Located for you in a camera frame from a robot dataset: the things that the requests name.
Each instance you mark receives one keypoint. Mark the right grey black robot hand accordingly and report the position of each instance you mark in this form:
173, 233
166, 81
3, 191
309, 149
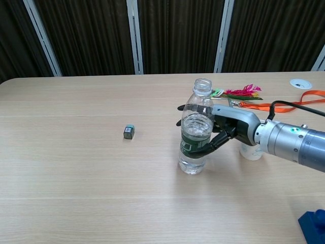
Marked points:
236, 119

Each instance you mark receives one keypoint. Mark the dark fabric partition panel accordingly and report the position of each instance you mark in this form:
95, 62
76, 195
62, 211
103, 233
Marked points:
15, 35
89, 35
177, 35
274, 33

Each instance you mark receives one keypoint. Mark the grey metal partition post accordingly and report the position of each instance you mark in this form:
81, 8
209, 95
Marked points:
223, 38
41, 35
320, 59
135, 35

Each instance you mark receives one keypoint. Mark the white paper cup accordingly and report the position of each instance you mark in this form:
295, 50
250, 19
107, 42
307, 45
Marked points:
251, 154

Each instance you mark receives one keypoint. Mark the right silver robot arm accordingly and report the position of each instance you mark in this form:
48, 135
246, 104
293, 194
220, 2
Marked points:
292, 142

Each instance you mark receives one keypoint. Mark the transparent plastic water bottle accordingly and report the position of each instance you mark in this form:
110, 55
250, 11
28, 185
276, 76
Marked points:
195, 165

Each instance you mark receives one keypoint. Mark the pink green feather shuttlecock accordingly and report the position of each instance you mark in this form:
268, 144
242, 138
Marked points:
243, 91

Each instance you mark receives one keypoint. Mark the small green grey cube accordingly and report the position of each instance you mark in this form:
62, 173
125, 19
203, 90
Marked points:
129, 132

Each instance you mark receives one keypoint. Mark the blue block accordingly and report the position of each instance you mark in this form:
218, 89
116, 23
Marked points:
311, 226

